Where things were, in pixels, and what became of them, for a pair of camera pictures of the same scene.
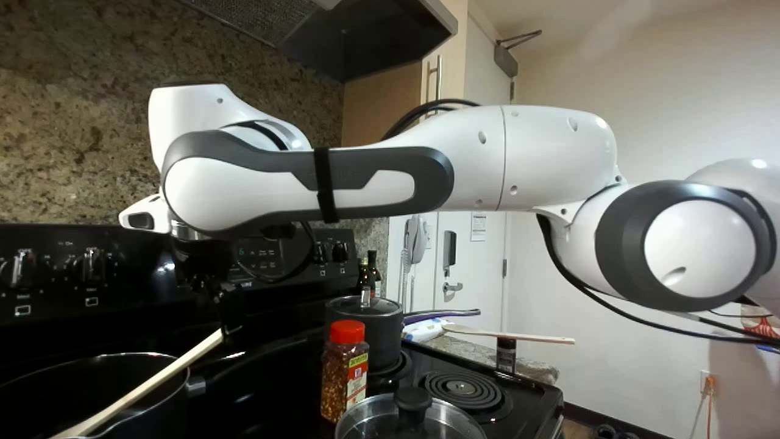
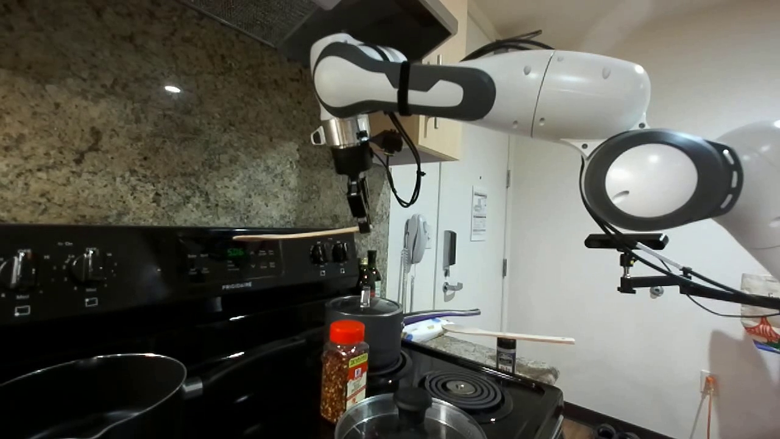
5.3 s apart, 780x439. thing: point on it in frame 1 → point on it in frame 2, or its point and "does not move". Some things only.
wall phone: [415, 234] does not move
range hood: [340, 37] does not move
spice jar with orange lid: [344, 367] does not move
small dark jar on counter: [506, 355] does not move
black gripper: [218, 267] → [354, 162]
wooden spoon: [148, 388] → [295, 234]
